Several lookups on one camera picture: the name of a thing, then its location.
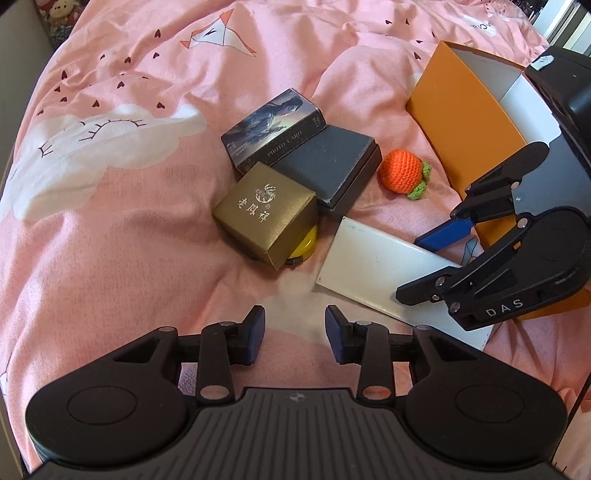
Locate gold jewellery box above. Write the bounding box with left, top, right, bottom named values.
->
left=212, top=163, right=318, bottom=270

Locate yellow tape measure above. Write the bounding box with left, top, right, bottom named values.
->
left=286, top=225, right=318, bottom=267

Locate orange crochet tangerine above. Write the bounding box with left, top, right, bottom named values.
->
left=378, top=149, right=432, bottom=201

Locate dark grey box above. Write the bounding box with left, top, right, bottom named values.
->
left=273, top=125, right=382, bottom=220

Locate plush toy storage tube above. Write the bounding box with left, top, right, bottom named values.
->
left=35, top=0, right=88, bottom=48

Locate white glasses case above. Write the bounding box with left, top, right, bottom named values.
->
left=317, top=217, right=492, bottom=350

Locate photo card box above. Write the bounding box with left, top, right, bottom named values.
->
left=221, top=88, right=327, bottom=175

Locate orange cardboard box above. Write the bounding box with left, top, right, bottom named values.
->
left=407, top=42, right=589, bottom=318

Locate pink printed duvet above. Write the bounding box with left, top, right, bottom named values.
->
left=0, top=0, right=591, bottom=480

